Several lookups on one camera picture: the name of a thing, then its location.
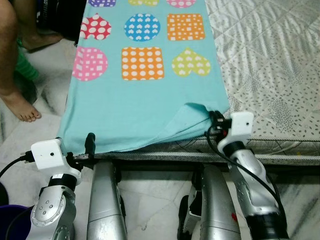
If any teal patterned blanket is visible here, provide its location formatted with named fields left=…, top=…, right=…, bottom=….
left=57, top=0, right=231, bottom=155

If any left robot leg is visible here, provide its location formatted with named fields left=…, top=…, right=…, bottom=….
left=86, top=161, right=128, bottom=240

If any robot leg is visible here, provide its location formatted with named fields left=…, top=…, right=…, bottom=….
left=86, top=161, right=128, bottom=240
left=177, top=164, right=242, bottom=240

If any grey quilted mattress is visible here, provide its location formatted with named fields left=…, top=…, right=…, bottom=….
left=92, top=0, right=320, bottom=166

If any right robot leg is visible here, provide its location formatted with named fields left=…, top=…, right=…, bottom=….
left=177, top=164, right=242, bottom=240

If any purple plastic bin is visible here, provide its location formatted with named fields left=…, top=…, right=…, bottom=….
left=0, top=204, right=36, bottom=240

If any green plastic stool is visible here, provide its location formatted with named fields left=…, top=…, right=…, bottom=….
left=15, top=37, right=40, bottom=83

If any person in grey shirt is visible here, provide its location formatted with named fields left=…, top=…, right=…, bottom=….
left=0, top=0, right=65, bottom=123

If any black bag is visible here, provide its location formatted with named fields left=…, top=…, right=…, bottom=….
left=37, top=0, right=88, bottom=43

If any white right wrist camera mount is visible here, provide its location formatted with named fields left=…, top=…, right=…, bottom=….
left=217, top=111, right=255, bottom=153

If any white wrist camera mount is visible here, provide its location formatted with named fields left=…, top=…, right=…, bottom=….
left=31, top=138, right=83, bottom=181
left=217, top=111, right=255, bottom=153

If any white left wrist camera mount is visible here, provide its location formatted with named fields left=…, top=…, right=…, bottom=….
left=31, top=138, right=83, bottom=181

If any dark bed frame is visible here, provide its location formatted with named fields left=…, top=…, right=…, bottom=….
left=92, top=150, right=320, bottom=173

